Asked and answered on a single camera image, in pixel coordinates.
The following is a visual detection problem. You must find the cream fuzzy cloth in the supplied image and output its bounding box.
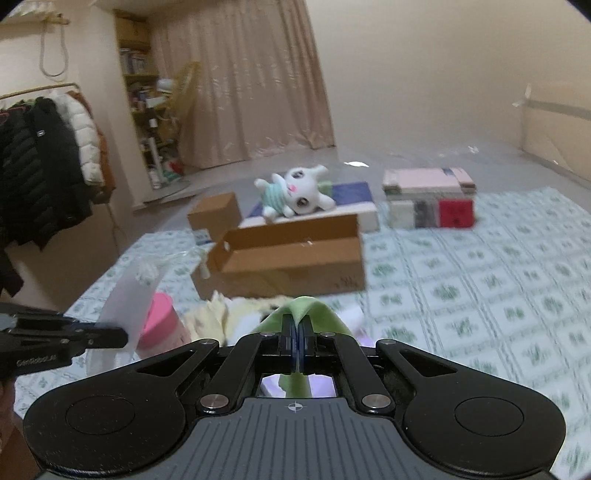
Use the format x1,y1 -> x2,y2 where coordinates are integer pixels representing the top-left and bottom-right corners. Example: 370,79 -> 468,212
182,292 -> 291,346

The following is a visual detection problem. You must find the light green cloth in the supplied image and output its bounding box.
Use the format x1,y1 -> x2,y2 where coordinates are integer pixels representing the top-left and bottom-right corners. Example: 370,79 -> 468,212
252,296 -> 363,398

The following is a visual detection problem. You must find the purple tissue pack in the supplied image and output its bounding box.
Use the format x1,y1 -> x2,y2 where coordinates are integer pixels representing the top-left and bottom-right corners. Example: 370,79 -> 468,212
260,303 -> 371,399

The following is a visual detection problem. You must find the pink lidded cylinder container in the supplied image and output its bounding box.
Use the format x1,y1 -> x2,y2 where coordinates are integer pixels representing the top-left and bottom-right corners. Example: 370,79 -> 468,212
135,292 -> 190,359

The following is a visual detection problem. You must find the open cardboard tray box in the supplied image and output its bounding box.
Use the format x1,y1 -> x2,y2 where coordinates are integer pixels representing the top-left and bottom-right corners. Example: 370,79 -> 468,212
191,215 -> 366,299

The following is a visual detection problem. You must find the small closed cardboard box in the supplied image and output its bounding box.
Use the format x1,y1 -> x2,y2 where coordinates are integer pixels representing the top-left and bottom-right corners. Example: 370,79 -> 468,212
187,192 -> 242,245

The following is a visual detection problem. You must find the black jacket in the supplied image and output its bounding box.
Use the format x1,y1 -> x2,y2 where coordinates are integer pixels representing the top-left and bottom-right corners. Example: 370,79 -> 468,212
0,95 -> 93,296

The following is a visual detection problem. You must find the brown jacket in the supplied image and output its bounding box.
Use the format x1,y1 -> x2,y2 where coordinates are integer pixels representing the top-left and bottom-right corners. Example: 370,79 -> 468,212
67,90 -> 116,204

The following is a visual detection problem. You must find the white bunny plush toy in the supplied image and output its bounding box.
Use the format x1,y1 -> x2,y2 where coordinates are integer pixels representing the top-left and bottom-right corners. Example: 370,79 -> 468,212
253,165 -> 336,223

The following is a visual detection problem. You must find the green patterned tablecloth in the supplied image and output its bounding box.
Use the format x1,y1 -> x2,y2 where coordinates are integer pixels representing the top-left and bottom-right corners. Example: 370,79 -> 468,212
13,185 -> 591,479

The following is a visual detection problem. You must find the white box with blue top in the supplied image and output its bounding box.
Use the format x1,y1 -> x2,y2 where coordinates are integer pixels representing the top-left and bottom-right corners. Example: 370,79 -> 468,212
239,182 -> 379,232

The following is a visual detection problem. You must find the box with red panel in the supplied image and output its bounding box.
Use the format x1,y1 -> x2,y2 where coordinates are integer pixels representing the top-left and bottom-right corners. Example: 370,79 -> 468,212
387,198 -> 476,229

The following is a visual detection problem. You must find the white puffer jacket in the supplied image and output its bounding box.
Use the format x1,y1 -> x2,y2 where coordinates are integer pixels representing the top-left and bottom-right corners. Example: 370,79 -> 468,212
49,92 -> 104,187

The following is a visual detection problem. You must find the pink flat box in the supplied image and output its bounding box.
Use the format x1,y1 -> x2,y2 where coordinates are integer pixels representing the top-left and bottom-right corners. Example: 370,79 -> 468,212
383,167 -> 477,195

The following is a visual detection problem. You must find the cluttered bookshelf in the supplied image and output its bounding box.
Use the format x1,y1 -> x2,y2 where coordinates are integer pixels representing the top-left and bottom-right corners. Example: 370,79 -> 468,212
114,10 -> 183,193

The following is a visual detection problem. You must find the beige curtain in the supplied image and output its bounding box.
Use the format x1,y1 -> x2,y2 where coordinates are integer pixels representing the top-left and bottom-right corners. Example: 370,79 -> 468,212
148,1 -> 335,170

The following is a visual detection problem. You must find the standing fan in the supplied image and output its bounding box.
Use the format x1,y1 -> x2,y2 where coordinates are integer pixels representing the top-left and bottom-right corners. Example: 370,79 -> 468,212
142,61 -> 200,204

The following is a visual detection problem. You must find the clothes rack rail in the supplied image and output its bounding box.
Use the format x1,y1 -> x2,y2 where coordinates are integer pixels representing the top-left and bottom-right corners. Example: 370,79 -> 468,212
0,82 -> 80,101

